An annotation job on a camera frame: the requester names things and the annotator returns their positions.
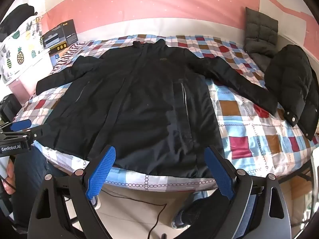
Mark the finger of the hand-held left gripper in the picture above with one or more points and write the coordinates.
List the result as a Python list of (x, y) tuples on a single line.
[(21, 125), (37, 132)]

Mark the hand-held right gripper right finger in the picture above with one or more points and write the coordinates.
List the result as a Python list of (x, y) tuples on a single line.
[(219, 174)]

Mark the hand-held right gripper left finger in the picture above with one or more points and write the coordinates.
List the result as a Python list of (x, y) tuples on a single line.
[(102, 171)]

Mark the black long jacket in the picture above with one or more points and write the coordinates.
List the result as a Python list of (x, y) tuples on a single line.
[(139, 99)]

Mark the person's left hand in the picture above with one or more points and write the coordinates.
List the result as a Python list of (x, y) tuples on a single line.
[(10, 179)]

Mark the person's leg in jeans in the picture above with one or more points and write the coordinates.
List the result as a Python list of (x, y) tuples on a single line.
[(32, 174)]

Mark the person's dark shoe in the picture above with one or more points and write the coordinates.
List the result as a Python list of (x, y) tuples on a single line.
[(197, 211)]

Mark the pink storage box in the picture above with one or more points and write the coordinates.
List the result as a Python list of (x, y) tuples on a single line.
[(35, 79)]

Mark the checked bed blanket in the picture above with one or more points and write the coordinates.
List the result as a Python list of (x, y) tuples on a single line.
[(249, 134)]

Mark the pineapple print cloth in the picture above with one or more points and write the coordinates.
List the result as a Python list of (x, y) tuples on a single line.
[(20, 49)]

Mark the red and white patterned cloth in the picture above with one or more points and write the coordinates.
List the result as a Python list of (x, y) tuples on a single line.
[(66, 56)]

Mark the orange and blue box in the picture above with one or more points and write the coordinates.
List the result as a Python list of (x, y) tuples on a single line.
[(61, 52)]

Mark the black cardboard box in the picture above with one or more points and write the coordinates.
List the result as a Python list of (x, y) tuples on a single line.
[(59, 34)]

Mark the dark clothing pile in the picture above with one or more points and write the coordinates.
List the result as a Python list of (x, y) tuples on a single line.
[(15, 17)]

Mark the black puffer jacket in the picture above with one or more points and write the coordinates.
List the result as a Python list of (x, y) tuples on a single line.
[(291, 79)]

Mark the grey quilted cushion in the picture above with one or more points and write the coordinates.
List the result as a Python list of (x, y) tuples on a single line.
[(260, 33)]

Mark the metal bed frame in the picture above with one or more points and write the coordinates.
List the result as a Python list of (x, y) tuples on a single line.
[(296, 169)]

